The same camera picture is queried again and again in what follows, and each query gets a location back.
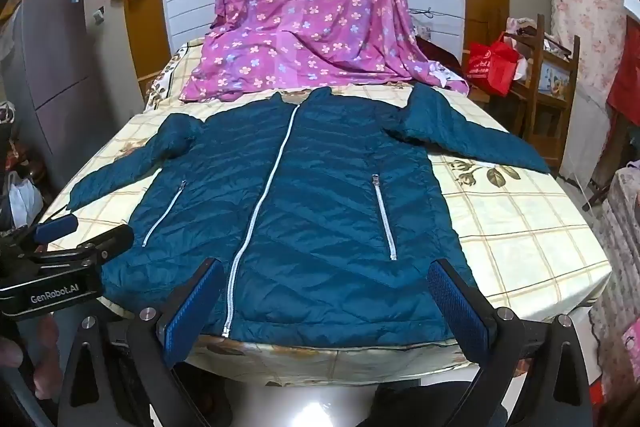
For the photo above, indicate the person's left hand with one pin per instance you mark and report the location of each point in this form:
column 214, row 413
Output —
column 48, row 347

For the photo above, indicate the pink floral furniture cover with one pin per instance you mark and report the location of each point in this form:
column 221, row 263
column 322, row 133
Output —
column 622, row 237

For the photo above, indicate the grey refrigerator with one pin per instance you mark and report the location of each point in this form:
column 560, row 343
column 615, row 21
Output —
column 55, row 72

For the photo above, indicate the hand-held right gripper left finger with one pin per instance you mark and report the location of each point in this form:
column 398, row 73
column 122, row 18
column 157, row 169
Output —
column 192, row 307

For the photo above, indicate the red hanging cloth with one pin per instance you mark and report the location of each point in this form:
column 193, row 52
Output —
column 626, row 77

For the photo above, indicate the red shopping bag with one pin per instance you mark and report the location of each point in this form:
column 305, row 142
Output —
column 492, row 64

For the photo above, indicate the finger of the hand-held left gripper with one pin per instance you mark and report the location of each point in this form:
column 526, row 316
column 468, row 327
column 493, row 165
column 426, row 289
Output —
column 112, row 244
column 55, row 228

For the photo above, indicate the teal quilted zip jacket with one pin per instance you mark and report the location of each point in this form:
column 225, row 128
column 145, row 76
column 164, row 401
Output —
column 325, row 207

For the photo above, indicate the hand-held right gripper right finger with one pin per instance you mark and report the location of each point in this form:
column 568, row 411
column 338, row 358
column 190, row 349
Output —
column 460, row 307

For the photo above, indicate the pink floral bed sheet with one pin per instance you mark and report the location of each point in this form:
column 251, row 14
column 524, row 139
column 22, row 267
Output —
column 310, row 7

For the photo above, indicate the wooden chair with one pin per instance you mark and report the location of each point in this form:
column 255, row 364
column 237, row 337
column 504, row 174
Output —
column 545, row 97

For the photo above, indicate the bed with checked floral sheet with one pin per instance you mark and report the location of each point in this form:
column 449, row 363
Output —
column 525, row 232

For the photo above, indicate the white plastic bag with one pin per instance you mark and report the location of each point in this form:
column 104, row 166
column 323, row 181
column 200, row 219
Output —
column 25, row 202

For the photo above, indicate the wall socket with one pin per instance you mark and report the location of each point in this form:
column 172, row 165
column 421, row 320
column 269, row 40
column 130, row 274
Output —
column 98, row 15

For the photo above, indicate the pale floral curtain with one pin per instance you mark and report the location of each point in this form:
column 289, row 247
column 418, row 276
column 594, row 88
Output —
column 585, row 7

